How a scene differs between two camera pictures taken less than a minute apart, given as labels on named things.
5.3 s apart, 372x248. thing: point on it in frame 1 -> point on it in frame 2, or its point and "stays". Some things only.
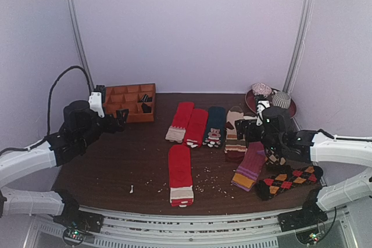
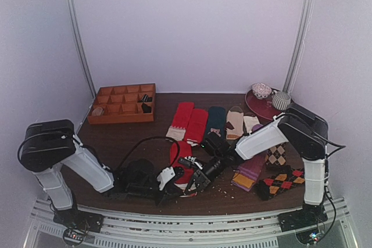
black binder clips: (145, 98) stays
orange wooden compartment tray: (139, 99) stays
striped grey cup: (282, 100) stays
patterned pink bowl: (261, 89) stays
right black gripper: (246, 129) -> (199, 177)
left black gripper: (112, 128) -> (170, 191)
